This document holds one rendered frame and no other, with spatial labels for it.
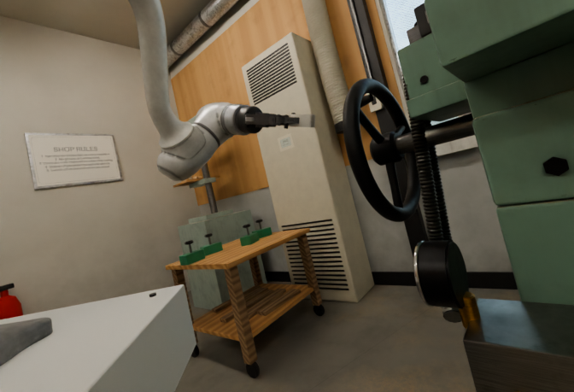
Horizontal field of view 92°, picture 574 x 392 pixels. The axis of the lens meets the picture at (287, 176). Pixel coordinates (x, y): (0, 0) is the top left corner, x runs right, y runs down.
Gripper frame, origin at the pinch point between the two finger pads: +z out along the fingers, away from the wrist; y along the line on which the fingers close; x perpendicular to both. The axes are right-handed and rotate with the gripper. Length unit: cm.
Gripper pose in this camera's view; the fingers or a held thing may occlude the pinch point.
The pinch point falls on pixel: (301, 120)
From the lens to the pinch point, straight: 67.4
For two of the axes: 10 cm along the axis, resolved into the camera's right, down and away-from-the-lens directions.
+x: -0.3, 9.8, 1.8
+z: 7.5, 1.4, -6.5
